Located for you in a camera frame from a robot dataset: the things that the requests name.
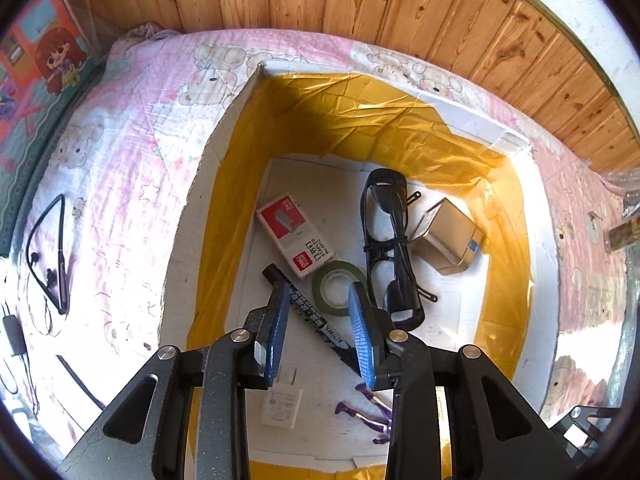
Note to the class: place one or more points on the black neckband earphones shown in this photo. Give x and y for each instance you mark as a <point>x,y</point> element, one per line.
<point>61,260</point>

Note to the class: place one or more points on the black marker pen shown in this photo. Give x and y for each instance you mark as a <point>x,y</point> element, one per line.
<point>320,320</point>

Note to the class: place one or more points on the black glasses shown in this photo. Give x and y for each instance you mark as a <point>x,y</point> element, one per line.
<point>400,245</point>

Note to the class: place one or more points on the green tape roll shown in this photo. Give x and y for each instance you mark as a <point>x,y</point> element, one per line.
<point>320,285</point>

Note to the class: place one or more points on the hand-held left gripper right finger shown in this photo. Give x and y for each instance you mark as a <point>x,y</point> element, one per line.
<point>362,330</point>

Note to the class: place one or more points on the red and white staples box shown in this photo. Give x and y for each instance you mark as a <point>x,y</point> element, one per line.
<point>290,230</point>

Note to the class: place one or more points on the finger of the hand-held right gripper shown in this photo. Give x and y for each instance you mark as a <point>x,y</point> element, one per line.
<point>565,422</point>

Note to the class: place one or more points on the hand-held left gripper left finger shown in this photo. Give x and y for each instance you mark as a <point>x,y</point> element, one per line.
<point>277,330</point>

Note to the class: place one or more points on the black strip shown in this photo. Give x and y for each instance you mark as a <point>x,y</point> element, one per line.
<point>80,380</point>

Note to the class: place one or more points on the small beige box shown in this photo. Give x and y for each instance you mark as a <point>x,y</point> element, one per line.
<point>450,240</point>

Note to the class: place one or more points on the cardboard box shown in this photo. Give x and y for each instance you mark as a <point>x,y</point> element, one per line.
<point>380,110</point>

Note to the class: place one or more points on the white charger plug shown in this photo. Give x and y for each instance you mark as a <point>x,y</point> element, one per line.
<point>280,407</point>

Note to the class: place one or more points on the purple hair claw clip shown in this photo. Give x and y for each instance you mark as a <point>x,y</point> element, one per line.
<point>371,419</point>

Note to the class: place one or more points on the pink printed blanket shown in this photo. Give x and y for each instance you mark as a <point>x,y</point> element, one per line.
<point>125,160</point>

